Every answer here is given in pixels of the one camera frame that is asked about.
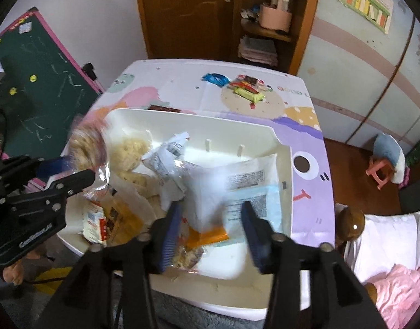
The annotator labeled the round brown cake packet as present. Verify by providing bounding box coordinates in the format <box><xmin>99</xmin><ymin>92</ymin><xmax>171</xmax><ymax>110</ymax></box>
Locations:
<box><xmin>67</xmin><ymin>120</ymin><xmax>110</xmax><ymax>202</ymax></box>

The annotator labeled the white orange snack packet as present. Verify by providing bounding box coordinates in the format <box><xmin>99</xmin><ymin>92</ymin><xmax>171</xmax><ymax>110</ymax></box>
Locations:
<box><xmin>180</xmin><ymin>154</ymin><xmax>279</xmax><ymax>249</ymax></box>

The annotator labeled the clear yellow puff snack bag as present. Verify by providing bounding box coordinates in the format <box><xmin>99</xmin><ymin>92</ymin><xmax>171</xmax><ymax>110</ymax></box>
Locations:
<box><xmin>108</xmin><ymin>137</ymin><xmax>151</xmax><ymax>172</ymax></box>

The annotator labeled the white red snack bag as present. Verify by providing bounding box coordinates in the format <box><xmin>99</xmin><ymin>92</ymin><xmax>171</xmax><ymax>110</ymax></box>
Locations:
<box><xmin>142</xmin><ymin>132</ymin><xmax>190</xmax><ymax>212</ymax></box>

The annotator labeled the person's left hand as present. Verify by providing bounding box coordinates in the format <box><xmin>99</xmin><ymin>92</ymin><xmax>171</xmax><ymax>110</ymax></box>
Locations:
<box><xmin>2</xmin><ymin>250</ymin><xmax>41</xmax><ymax>286</ymax></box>

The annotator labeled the white barcode snack packet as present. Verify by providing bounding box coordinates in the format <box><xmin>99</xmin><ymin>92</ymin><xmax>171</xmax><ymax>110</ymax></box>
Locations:
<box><xmin>82</xmin><ymin>201</ymin><xmax>107</xmax><ymax>246</ymax></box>

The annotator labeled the pink blanket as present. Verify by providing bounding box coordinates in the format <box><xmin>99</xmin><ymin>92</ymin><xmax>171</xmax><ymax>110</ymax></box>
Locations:
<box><xmin>365</xmin><ymin>264</ymin><xmax>420</xmax><ymax>329</ymax></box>

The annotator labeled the orange fried snack bag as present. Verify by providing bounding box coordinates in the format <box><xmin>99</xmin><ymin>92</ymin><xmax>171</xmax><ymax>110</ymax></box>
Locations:
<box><xmin>101</xmin><ymin>192</ymin><xmax>156</xmax><ymax>247</ymax></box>

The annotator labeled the white pillow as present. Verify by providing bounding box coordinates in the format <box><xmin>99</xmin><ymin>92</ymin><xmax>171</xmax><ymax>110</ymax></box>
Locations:
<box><xmin>335</xmin><ymin>203</ymin><xmax>420</xmax><ymax>283</ymax></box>

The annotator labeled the wooden bedpost knob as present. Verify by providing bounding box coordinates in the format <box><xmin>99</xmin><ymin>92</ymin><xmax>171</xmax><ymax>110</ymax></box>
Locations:
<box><xmin>336</xmin><ymin>207</ymin><xmax>365</xmax><ymax>242</ymax></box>

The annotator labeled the small brown pastry packet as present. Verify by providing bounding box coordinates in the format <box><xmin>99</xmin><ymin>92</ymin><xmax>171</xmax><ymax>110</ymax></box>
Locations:
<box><xmin>171</xmin><ymin>244</ymin><xmax>204</xmax><ymax>271</ymax></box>

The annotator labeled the dark red snack bar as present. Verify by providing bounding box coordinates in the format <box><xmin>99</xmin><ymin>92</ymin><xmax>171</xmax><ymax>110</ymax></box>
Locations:
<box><xmin>148</xmin><ymin>105</ymin><xmax>181</xmax><ymax>113</ymax></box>

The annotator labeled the black clip on chalkboard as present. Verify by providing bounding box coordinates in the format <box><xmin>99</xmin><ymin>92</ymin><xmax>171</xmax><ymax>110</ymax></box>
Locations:
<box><xmin>81</xmin><ymin>63</ymin><xmax>97</xmax><ymax>82</ymax></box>

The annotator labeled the large white blue packet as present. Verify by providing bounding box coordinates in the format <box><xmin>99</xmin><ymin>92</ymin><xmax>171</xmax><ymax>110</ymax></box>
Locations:
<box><xmin>223</xmin><ymin>185</ymin><xmax>283</xmax><ymax>244</ymax></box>

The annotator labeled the pink plastic stool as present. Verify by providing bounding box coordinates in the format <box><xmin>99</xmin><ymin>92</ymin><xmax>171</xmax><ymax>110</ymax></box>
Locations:
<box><xmin>365</xmin><ymin>156</ymin><xmax>395</xmax><ymax>190</ymax></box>

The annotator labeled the blue white cushion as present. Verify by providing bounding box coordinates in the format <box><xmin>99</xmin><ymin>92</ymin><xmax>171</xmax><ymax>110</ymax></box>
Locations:
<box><xmin>373</xmin><ymin>133</ymin><xmax>405</xmax><ymax>184</ymax></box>

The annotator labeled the white plastic storage bin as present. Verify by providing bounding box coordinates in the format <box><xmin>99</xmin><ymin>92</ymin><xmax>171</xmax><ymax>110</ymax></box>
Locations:
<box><xmin>57</xmin><ymin>107</ymin><xmax>312</xmax><ymax>322</ymax></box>

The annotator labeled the blue snack packet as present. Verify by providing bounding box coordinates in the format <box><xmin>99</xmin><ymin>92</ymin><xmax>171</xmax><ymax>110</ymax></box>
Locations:
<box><xmin>202</xmin><ymin>73</ymin><xmax>230</xmax><ymax>88</ymax></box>

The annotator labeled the brown wooden door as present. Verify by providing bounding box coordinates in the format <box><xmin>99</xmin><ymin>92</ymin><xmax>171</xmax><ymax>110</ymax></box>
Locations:
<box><xmin>137</xmin><ymin>0</ymin><xmax>234</xmax><ymax>61</ymax></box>

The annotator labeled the pile of colourful candies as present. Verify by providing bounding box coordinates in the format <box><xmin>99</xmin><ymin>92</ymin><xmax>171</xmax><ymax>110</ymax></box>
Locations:
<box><xmin>227</xmin><ymin>74</ymin><xmax>273</xmax><ymax>104</ymax></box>

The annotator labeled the cartoon patterned table mat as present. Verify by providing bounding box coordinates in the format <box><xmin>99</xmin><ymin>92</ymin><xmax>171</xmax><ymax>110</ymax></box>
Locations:
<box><xmin>60</xmin><ymin>58</ymin><xmax>336</xmax><ymax>248</ymax></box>

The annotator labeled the pastel sliding wardrobe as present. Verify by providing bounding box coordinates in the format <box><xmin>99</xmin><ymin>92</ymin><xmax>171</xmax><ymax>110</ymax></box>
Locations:
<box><xmin>298</xmin><ymin>0</ymin><xmax>420</xmax><ymax>152</ymax></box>

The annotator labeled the stack of folded papers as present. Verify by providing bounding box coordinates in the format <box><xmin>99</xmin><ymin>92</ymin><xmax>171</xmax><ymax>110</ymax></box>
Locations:
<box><xmin>237</xmin><ymin>36</ymin><xmax>278</xmax><ymax>67</ymax></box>

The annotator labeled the pink basket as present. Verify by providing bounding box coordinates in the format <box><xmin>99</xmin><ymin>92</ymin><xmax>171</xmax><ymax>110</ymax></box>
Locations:
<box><xmin>259</xmin><ymin>0</ymin><xmax>292</xmax><ymax>33</ymax></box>

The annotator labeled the wooden corner shelf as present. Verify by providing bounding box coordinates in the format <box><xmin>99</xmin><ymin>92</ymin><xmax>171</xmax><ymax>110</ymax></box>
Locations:
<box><xmin>230</xmin><ymin>0</ymin><xmax>319</xmax><ymax>75</ymax></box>

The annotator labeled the green chalkboard pink frame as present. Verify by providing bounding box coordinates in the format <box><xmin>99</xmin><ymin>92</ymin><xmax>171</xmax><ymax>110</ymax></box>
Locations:
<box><xmin>0</xmin><ymin>7</ymin><xmax>101</xmax><ymax>159</ymax></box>

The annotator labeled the wall calendar poster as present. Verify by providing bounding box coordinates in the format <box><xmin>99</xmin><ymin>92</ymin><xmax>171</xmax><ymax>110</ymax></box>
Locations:
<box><xmin>337</xmin><ymin>0</ymin><xmax>395</xmax><ymax>35</ymax></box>

